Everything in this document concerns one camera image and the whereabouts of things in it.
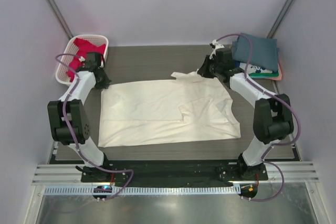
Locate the folded grey-blue t shirt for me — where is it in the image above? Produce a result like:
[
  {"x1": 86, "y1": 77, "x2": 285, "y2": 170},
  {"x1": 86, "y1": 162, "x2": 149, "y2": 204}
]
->
[{"x1": 232, "y1": 34, "x2": 278, "y2": 72}]

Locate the aluminium extrusion rail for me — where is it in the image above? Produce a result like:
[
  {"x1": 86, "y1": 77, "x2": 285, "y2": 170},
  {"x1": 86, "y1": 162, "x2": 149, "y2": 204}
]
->
[{"x1": 32, "y1": 161, "x2": 319, "y2": 185}]

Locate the cream white t shirt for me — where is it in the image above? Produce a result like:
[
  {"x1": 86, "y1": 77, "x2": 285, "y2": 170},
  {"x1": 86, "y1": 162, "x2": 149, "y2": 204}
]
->
[{"x1": 98, "y1": 72, "x2": 241, "y2": 148}]

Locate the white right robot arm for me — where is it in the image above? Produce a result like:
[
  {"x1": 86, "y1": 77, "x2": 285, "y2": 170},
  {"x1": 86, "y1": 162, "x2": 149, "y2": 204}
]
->
[{"x1": 197, "y1": 48, "x2": 294, "y2": 180}]

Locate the right aluminium frame post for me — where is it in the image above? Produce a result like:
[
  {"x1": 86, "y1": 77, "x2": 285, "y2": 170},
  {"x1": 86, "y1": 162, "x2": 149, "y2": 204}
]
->
[{"x1": 267, "y1": 0, "x2": 295, "y2": 38}]

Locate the white perforated plastic basket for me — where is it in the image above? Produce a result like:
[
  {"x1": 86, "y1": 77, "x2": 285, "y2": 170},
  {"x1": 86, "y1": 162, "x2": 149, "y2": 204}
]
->
[{"x1": 55, "y1": 34, "x2": 109, "y2": 86}]

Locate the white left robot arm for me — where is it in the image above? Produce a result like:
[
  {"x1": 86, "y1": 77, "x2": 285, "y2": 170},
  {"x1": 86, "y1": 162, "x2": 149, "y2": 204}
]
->
[{"x1": 47, "y1": 52, "x2": 111, "y2": 182}]

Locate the aluminium frame post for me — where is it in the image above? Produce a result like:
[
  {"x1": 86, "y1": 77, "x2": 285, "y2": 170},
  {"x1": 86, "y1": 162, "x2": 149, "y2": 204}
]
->
[
  {"x1": 267, "y1": 0, "x2": 295, "y2": 38},
  {"x1": 46, "y1": 0, "x2": 73, "y2": 40}
]

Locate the slotted grey cable duct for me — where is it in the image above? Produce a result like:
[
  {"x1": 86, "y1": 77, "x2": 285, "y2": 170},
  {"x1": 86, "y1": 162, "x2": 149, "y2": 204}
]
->
[{"x1": 44, "y1": 184, "x2": 241, "y2": 197}]

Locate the red t shirt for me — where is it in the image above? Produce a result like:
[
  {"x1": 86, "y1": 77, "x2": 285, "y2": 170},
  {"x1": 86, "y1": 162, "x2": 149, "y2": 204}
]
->
[{"x1": 62, "y1": 35, "x2": 108, "y2": 84}]

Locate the folded white blue patterned shirt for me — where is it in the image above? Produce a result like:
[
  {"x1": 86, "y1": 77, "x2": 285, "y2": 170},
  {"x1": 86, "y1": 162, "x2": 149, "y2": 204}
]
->
[{"x1": 235, "y1": 61, "x2": 274, "y2": 74}]

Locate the folded green t shirt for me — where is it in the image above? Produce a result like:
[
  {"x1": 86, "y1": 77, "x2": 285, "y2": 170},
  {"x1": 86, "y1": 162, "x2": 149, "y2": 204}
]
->
[{"x1": 249, "y1": 72, "x2": 282, "y2": 80}]

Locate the left aluminium frame post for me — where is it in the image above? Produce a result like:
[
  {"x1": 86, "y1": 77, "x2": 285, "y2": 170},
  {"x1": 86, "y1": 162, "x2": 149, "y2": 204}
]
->
[{"x1": 46, "y1": 0, "x2": 73, "y2": 40}]

